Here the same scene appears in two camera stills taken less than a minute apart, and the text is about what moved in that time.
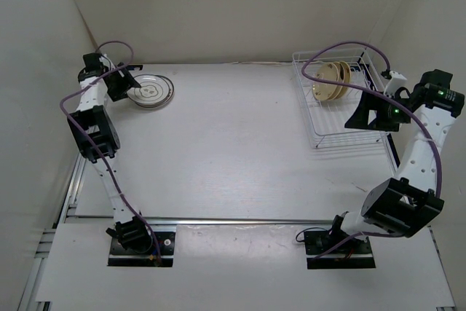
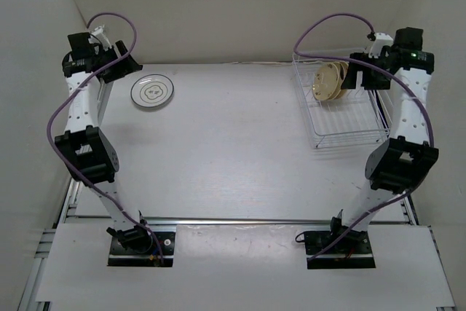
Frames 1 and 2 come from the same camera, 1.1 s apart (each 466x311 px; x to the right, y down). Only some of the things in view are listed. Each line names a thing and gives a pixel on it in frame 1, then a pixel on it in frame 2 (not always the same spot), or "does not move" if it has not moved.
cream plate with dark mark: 324,90 does not move
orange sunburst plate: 171,91 to 151,101
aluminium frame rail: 207,220 does not move
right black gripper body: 389,116 to 372,79
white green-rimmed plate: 153,89 does not move
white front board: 234,263 does not move
